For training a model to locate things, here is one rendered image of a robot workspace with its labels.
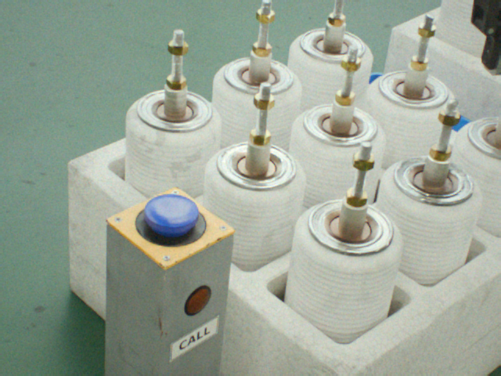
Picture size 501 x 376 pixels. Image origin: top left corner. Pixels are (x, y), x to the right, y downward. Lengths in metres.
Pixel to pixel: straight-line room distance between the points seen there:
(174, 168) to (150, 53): 0.65
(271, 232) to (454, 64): 0.49
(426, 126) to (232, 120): 0.20
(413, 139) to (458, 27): 0.31
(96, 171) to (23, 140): 0.38
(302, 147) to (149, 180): 0.16
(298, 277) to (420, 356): 0.14
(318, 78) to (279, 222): 0.25
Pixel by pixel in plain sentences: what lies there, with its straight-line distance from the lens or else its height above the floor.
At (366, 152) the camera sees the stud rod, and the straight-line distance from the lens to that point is 0.82.
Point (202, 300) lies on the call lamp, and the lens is 0.77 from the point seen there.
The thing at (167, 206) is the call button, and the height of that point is 0.33.
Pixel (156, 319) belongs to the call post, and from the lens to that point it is 0.76.
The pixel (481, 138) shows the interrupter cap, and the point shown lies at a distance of 1.03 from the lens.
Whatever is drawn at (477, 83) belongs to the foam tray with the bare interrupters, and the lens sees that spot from 1.32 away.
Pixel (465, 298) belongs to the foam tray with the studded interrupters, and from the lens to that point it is 0.95.
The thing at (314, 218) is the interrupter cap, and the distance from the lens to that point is 0.87.
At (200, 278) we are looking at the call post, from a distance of 0.75.
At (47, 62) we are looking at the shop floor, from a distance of 1.59.
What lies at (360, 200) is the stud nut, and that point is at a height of 0.29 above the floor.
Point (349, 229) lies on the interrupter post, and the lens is 0.86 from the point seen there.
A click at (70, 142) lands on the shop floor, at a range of 1.40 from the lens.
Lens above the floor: 0.79
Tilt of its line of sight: 36 degrees down
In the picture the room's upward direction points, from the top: 7 degrees clockwise
